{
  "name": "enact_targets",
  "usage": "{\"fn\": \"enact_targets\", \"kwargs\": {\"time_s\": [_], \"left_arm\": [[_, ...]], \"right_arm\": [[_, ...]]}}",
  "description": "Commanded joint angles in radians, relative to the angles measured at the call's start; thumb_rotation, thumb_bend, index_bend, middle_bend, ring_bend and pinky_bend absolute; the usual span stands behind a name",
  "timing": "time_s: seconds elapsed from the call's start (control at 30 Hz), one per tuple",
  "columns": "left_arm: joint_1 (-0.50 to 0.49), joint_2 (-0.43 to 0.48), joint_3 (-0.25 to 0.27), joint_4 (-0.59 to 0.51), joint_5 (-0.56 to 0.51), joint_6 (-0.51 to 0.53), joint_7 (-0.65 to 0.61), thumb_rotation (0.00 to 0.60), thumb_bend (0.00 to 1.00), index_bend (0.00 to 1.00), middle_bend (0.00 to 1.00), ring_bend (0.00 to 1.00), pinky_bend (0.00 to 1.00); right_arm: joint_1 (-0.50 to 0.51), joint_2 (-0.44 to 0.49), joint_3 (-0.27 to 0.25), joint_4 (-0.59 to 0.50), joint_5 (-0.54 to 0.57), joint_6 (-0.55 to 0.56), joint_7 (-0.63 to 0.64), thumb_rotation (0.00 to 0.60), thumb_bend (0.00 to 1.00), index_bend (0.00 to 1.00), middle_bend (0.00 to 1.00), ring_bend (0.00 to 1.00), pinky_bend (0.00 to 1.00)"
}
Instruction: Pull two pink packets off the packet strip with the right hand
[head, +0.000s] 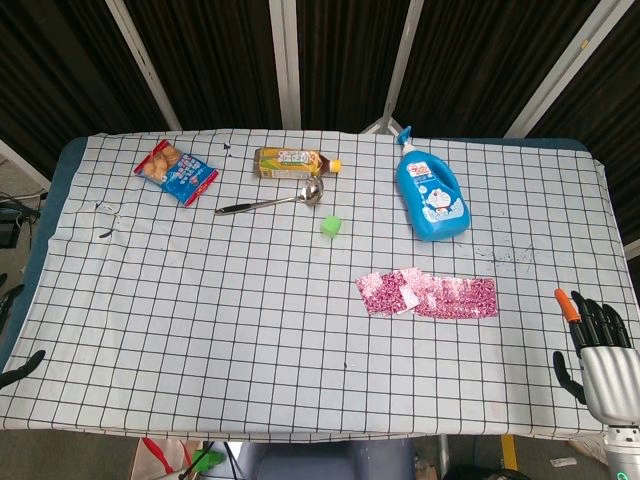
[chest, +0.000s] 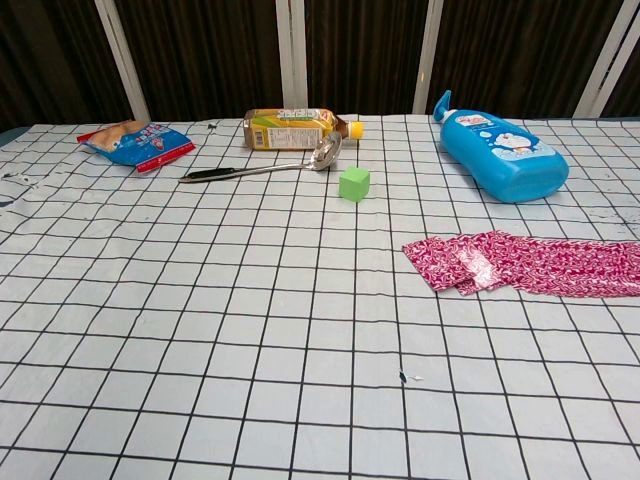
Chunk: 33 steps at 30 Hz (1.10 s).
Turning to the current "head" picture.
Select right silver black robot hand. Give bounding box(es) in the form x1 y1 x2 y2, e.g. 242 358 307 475
552 288 640 427

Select pink patterned packet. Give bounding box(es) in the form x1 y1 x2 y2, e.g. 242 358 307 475
398 267 437 311
355 271 409 318

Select pink candy packets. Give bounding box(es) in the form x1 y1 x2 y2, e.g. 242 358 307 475
410 275 500 320

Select blue detergent bottle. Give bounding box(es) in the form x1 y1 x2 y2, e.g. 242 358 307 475
395 125 473 243

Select grey blue chair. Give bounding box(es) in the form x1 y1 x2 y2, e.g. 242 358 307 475
233 439 417 480

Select white black checked tablecloth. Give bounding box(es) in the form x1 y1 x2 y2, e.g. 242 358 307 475
0 128 640 445

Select yellow tea bottle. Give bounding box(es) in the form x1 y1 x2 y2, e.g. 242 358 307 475
253 146 344 180

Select black tripod legs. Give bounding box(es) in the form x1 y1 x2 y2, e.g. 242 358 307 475
178 441 242 480

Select green plastic object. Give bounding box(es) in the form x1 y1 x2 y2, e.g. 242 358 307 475
192 442 227 477

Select blue red snack bag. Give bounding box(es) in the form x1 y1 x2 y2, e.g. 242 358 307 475
133 139 220 209

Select blue table padding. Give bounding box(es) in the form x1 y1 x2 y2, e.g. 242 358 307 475
0 135 89 374

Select white frame post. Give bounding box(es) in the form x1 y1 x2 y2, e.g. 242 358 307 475
104 0 182 132
268 0 303 127
503 0 622 139
359 0 426 135
0 138 52 182

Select steel ladle black handle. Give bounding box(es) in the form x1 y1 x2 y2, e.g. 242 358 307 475
214 175 326 216

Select white bag red handles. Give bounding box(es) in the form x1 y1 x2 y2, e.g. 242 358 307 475
130 437 202 480

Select black cable bundle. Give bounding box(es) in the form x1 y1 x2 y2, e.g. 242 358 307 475
0 187 44 251

